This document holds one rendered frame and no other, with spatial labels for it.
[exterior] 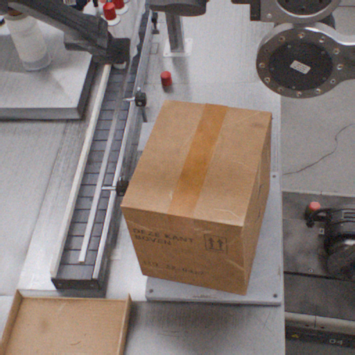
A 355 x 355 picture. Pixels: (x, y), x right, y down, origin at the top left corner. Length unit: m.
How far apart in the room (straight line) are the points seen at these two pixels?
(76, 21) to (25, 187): 0.48
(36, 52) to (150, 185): 0.80
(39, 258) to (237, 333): 0.51
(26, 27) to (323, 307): 1.26
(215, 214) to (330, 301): 0.97
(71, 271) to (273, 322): 0.46
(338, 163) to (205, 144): 1.51
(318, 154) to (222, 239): 1.60
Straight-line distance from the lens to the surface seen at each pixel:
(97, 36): 1.44
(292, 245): 2.04
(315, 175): 2.57
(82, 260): 1.24
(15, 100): 1.76
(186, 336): 1.26
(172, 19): 1.81
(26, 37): 1.77
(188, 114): 1.24
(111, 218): 1.41
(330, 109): 2.85
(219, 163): 1.13
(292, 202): 2.17
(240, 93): 1.70
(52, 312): 1.35
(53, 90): 1.75
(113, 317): 1.31
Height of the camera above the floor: 1.98
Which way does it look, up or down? 50 degrees down
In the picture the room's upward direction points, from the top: 9 degrees counter-clockwise
